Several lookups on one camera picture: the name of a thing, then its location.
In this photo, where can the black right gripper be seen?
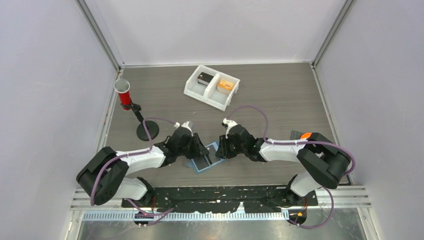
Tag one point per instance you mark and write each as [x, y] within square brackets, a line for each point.
[223, 151]

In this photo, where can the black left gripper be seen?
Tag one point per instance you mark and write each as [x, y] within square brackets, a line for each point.
[198, 148]

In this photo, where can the blue leather card holder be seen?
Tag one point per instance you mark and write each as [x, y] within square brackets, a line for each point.
[212, 148]

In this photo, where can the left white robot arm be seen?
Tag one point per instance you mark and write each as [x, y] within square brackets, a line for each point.
[105, 176]

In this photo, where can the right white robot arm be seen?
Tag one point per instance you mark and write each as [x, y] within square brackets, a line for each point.
[324, 162]

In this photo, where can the orange card box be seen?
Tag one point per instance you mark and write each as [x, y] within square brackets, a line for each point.
[225, 86]

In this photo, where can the black card box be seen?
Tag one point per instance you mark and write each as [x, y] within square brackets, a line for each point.
[204, 78]

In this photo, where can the white divided plastic bin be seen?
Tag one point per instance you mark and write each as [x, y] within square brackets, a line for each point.
[209, 94]

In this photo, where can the orange toy brick arch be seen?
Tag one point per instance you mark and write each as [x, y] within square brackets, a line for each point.
[306, 135]

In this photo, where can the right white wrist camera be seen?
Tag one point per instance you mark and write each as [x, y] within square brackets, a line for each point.
[228, 124]

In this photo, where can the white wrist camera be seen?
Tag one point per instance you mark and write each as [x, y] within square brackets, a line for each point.
[187, 125]
[228, 124]

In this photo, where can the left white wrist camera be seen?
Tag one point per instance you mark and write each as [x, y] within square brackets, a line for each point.
[187, 125]

